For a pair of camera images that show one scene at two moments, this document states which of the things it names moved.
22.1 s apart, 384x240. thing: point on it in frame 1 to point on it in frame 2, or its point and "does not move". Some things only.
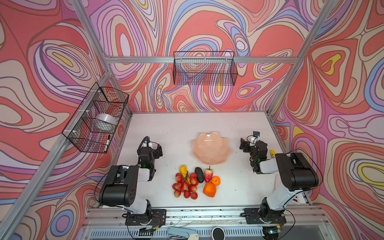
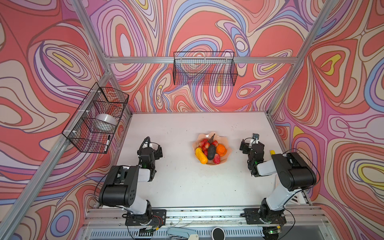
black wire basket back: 204,68 does not move
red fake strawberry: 208,175 to 216,159
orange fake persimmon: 209,189 to 221,150
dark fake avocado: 200,174 to 211,150
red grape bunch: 182,185 to 204,144
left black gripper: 155,153 does not move
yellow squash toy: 183,170 to 200,156
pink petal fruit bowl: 211,149 does not move
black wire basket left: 93,125 does not move
